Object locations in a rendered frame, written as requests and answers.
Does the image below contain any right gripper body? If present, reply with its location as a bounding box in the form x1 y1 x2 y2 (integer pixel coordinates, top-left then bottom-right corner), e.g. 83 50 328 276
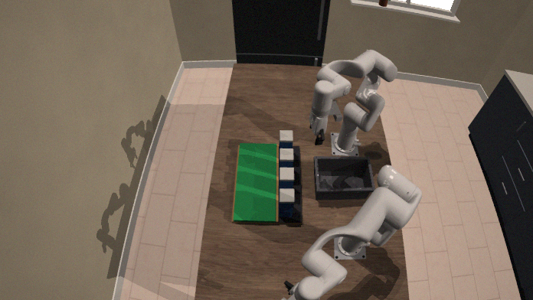
309 109 328 135

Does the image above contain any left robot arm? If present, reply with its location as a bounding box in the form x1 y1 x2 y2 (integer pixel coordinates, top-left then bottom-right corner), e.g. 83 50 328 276
288 165 422 300

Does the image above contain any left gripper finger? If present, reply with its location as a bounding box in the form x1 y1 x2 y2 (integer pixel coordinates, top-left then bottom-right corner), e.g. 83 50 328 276
284 281 294 292

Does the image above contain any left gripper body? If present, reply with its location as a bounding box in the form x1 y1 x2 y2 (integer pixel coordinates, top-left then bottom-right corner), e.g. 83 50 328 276
289 282 299 295

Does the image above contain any grey crate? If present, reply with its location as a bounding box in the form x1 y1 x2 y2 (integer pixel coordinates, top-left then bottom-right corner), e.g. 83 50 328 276
314 156 375 200

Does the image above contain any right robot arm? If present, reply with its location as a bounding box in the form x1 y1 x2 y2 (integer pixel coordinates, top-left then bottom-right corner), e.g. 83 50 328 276
312 50 397 153

